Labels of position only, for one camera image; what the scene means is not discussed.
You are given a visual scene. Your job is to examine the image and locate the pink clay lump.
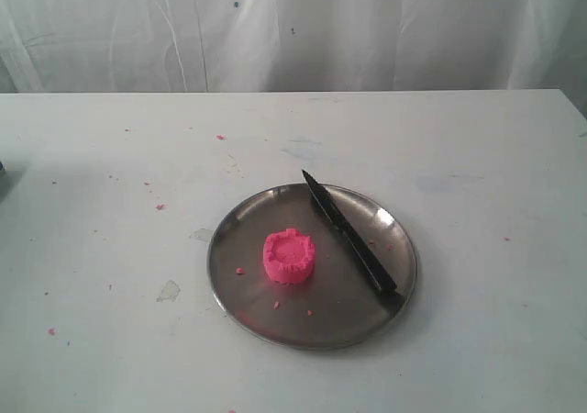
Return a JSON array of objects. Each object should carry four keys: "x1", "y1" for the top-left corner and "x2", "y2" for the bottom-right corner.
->
[{"x1": 262, "y1": 229, "x2": 316, "y2": 285}]

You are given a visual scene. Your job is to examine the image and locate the black kitchen knife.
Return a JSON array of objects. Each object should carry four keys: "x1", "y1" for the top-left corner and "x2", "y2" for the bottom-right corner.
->
[{"x1": 302, "y1": 170, "x2": 406, "y2": 306}]

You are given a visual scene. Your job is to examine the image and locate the round steel plate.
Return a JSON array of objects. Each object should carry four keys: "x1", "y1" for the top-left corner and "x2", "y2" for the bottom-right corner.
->
[{"x1": 207, "y1": 184, "x2": 418, "y2": 350}]

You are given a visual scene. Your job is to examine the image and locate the white backdrop sheet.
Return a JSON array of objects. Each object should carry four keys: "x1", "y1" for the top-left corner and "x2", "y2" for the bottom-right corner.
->
[{"x1": 1, "y1": 0, "x2": 586, "y2": 97}]

